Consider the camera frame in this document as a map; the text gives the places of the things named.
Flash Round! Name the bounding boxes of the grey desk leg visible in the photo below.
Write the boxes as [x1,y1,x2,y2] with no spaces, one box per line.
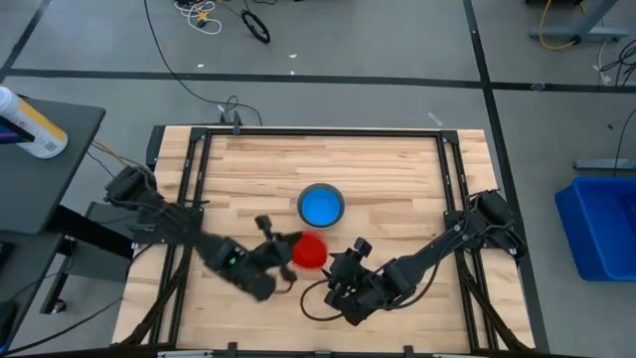
[528,0,630,44]

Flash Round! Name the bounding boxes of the black cable on floor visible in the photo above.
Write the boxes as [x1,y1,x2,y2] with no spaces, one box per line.
[0,296,124,357]

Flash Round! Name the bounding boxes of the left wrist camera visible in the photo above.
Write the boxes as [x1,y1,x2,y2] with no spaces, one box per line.
[246,272,278,303]

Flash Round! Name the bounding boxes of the grey flat desk foot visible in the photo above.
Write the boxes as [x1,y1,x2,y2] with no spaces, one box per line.
[572,158,636,173]

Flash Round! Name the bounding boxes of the black power box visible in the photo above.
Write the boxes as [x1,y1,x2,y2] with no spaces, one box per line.
[145,124,167,171]

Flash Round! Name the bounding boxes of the long black floor cable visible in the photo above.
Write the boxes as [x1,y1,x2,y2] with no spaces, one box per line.
[142,0,263,126]

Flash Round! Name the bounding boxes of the red plastic bowl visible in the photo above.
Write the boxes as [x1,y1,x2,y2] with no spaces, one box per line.
[291,230,330,270]

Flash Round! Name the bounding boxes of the dark flat device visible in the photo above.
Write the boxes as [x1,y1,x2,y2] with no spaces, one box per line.
[0,115,37,146]

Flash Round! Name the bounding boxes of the white bottle with yellow label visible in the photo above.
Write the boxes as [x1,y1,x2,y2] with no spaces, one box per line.
[0,85,70,160]

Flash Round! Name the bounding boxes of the white coiled cable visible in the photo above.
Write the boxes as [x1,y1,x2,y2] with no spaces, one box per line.
[173,0,224,37]

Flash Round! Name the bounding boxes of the blue plastic bin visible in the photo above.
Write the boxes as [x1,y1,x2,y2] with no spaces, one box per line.
[554,176,636,282]

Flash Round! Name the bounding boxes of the black right gripper cable loop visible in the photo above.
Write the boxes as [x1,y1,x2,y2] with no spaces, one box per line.
[299,277,345,323]

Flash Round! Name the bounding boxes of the black side table stand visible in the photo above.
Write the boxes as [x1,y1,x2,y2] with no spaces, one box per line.
[39,201,136,315]

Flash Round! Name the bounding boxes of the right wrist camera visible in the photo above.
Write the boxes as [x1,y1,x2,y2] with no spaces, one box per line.
[323,287,360,317]

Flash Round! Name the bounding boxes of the thin black cable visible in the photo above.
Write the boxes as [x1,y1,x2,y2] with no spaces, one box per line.
[612,105,636,178]

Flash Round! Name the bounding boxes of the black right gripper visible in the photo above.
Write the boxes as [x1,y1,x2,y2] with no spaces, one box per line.
[320,237,379,312]

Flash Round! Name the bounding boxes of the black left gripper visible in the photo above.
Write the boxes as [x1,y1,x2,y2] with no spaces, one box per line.
[242,214,304,285]

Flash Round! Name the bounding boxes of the black cable bundle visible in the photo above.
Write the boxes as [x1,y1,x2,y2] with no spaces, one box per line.
[597,38,636,89]

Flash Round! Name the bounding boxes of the yellow and black wires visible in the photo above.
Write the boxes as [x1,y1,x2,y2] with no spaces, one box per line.
[86,138,150,173]

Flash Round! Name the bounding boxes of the yellow floor cable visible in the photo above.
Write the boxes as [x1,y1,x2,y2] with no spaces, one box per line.
[538,0,588,52]

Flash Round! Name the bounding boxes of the grey plastic bowl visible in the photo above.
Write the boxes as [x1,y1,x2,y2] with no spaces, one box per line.
[296,182,347,230]

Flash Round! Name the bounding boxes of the black ring on floor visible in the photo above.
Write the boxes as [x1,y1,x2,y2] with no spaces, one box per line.
[239,9,272,45]

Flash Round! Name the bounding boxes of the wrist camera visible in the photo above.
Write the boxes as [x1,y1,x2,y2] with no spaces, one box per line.
[323,287,360,317]
[246,272,278,303]

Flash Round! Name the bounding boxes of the light blue plastic bowl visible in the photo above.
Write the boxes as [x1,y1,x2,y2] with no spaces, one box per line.
[301,187,343,226]

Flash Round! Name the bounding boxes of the black aluminium table frame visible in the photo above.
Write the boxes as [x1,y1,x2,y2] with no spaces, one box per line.
[118,126,536,355]

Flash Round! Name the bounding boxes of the black side table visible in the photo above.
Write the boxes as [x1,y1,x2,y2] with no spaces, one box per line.
[0,96,107,236]

